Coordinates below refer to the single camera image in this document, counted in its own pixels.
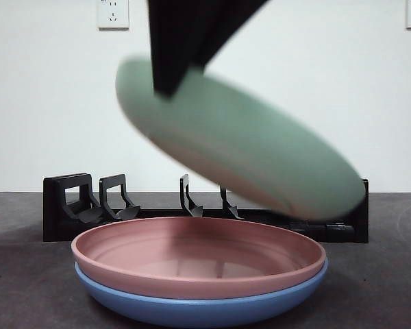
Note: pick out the pink plastic plate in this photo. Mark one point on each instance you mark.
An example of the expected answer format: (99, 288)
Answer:
(157, 281)

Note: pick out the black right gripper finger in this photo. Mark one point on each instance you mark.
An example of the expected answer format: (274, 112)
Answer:
(226, 20)
(169, 44)

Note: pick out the black plastic dish rack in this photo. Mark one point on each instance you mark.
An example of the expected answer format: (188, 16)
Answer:
(55, 222)

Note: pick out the blue plastic plate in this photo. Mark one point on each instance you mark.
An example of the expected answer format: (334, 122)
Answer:
(192, 308)

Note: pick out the green plastic plate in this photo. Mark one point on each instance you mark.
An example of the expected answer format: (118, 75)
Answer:
(233, 137)

